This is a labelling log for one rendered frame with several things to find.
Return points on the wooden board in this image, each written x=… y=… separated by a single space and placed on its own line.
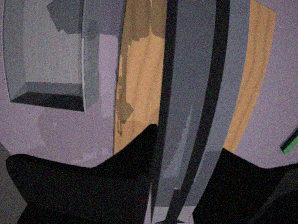
x=139 y=76

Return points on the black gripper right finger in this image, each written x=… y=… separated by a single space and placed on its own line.
x=238 y=192

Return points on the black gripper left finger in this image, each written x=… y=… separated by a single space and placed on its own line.
x=114 y=192

